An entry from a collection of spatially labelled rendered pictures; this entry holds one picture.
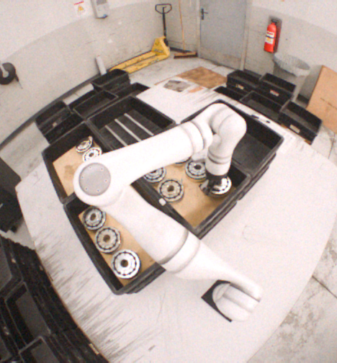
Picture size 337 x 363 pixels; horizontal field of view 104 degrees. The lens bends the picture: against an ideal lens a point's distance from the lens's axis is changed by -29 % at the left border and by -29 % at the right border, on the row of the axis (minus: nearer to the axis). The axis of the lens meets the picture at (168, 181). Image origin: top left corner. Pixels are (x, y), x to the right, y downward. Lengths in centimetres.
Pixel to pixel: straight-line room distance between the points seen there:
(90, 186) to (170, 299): 58
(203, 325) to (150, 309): 22
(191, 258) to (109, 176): 21
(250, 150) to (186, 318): 78
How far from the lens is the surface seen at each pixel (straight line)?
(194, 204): 71
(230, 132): 42
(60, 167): 104
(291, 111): 201
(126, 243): 69
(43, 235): 108
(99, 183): 32
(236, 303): 45
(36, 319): 153
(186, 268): 36
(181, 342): 81
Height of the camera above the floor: 147
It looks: 58 degrees down
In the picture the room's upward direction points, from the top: 9 degrees counter-clockwise
